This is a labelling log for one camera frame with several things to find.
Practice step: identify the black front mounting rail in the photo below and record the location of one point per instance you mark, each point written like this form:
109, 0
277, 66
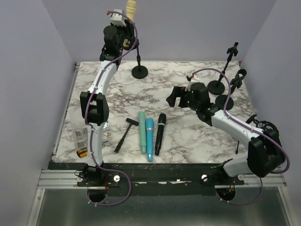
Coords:
137, 179

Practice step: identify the black microphone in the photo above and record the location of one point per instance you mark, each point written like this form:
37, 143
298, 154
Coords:
160, 132

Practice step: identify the blue microphone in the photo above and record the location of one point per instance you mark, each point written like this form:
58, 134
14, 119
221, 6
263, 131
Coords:
149, 138

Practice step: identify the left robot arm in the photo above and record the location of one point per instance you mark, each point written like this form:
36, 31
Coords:
93, 103

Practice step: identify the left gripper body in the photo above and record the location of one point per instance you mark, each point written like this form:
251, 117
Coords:
126, 33

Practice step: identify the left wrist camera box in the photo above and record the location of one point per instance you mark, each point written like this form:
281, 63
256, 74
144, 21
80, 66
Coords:
117, 19

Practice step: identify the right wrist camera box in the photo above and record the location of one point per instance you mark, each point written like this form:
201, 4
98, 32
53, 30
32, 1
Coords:
191, 80

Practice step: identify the clear screw organizer box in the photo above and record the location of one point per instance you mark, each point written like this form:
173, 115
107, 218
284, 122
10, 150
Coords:
80, 135

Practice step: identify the mint green microphone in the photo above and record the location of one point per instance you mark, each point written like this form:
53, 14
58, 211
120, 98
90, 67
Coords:
142, 130

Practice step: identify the cream microphone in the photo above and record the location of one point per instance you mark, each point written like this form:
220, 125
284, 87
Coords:
130, 12

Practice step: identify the black round-base clip stand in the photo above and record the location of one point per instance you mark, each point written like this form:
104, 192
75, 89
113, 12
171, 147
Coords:
216, 87

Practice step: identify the yellow black utility knife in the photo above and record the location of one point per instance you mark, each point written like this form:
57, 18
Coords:
82, 152

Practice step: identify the black T-handle tool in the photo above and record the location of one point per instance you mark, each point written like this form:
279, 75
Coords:
131, 122

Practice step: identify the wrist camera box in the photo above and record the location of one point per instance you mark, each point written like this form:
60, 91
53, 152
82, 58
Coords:
117, 19
191, 80

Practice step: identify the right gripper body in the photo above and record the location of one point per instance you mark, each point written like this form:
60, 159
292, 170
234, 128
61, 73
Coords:
180, 92

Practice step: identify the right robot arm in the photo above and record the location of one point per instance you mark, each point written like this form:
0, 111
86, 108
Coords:
264, 153

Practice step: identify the black stand with shock mount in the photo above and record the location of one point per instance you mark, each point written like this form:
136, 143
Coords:
139, 71

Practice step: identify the black tripod shock-mount stand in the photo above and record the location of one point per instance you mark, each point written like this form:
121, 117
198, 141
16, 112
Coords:
244, 136

